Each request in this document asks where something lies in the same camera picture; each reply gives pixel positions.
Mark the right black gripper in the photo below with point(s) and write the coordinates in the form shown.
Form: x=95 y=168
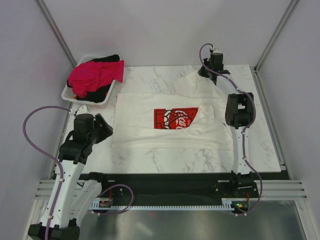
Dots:
x=202 y=73

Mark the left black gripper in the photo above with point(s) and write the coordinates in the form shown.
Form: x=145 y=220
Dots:
x=105 y=130

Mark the white t-shirt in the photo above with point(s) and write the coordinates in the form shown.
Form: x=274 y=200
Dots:
x=191 y=119

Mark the white plastic basket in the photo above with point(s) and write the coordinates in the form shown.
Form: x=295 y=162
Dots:
x=67 y=93

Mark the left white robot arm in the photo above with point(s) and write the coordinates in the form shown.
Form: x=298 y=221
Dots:
x=65 y=210

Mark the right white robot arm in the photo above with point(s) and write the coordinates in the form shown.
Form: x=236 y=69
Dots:
x=239 y=114

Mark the red t-shirt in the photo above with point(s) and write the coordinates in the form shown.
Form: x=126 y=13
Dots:
x=90 y=76

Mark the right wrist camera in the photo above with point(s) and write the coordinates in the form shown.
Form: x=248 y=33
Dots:
x=215 y=50

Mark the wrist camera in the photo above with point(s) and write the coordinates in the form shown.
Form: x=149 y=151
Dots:
x=215 y=50
x=80 y=110

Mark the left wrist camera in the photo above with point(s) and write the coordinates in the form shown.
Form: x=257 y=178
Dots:
x=80 y=110

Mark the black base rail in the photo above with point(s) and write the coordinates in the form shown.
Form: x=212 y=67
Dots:
x=168 y=189

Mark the right aluminium frame post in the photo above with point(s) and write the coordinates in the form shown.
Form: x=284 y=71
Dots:
x=276 y=33

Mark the aluminium frame post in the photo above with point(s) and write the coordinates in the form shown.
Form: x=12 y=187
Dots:
x=55 y=30
x=276 y=33

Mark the left aluminium frame post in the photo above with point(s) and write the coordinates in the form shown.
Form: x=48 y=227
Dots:
x=55 y=30

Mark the white slotted cable duct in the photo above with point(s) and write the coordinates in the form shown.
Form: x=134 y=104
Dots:
x=226 y=205

